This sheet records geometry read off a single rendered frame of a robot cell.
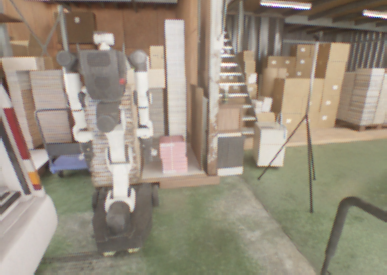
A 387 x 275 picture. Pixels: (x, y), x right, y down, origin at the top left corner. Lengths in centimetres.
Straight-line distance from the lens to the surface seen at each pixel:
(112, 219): 151
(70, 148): 264
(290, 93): 431
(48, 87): 378
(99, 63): 130
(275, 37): 674
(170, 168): 239
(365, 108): 517
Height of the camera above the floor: 127
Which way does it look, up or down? 17 degrees down
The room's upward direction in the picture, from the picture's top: straight up
